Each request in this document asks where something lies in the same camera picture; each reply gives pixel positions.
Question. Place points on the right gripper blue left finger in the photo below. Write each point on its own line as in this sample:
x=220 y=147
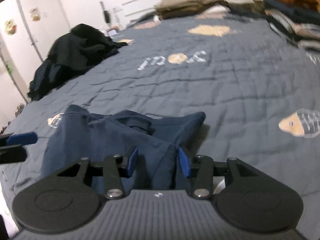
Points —
x=116 y=167

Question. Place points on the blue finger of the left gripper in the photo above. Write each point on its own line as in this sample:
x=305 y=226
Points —
x=22 y=139

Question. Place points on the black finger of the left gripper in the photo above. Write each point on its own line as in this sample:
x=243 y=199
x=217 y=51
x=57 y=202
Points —
x=12 y=154

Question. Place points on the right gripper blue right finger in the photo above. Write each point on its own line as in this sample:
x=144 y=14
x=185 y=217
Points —
x=199 y=170

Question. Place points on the navy blue garment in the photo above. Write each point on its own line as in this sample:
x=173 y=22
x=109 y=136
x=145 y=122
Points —
x=95 y=136

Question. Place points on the black clothes pile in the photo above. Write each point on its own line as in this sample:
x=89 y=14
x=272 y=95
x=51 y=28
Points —
x=71 y=55

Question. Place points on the folded clothes stack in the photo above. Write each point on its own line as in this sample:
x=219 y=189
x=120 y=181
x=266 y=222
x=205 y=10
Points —
x=298 y=26

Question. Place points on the grey quilted bedspread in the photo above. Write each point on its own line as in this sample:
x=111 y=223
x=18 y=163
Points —
x=240 y=73

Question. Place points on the white wardrobe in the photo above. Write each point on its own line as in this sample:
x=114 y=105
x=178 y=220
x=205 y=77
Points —
x=28 y=29

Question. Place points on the olive folded blanket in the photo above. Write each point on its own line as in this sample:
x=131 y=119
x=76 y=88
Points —
x=166 y=9

